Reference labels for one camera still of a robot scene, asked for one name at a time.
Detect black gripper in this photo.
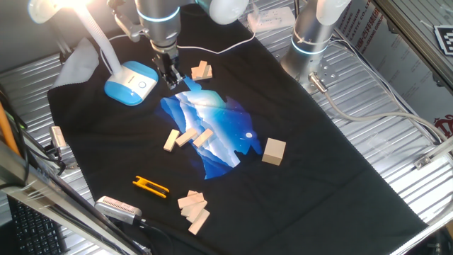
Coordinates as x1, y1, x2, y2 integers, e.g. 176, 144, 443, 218
152, 49, 185, 90

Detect white and blue desk lamp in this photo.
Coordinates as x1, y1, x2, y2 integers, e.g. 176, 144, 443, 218
27, 0, 159, 106

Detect white microfiber cloth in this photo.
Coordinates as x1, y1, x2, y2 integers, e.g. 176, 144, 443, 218
52, 37, 101, 89

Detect yellow plastic clip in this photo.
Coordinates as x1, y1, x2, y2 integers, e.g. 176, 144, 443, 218
132, 176, 170, 198

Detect white power strip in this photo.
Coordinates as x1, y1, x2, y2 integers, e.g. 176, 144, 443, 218
246, 6, 296, 33

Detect wooden cube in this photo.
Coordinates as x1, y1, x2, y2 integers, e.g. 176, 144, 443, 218
261, 137, 287, 166

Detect black cloth with blue print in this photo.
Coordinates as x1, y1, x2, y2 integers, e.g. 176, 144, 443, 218
47, 3, 429, 255

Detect orange tube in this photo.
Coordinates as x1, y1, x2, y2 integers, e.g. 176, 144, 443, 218
0, 102, 18, 157

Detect black keyboard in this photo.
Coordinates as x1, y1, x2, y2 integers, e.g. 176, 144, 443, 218
6, 196, 68, 255

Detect black and white marker tag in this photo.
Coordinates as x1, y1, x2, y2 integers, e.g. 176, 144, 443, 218
433, 24, 453, 57

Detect white lamp power cable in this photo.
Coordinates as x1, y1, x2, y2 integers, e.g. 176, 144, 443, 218
100, 30, 257, 75

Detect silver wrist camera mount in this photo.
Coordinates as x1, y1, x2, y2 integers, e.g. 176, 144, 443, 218
112, 8, 149, 43

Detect silver camera with black clamp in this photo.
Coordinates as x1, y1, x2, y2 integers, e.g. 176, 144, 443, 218
49, 125, 67, 149

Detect black camera clamp mount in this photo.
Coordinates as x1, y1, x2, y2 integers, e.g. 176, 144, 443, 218
44, 141, 77, 170

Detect grey robot cable with connector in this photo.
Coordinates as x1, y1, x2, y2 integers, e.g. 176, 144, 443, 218
308, 72, 453, 142

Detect black camera cable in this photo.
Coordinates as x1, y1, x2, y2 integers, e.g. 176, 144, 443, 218
136, 216, 174, 255

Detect aluminium frame bar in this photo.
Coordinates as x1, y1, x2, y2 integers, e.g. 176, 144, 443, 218
0, 140, 149, 255

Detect dark metal frame beam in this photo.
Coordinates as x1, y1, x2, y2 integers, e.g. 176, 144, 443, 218
371, 0, 453, 89

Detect metal corner bracket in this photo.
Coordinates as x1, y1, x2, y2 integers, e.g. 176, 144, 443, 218
414, 136, 453, 170

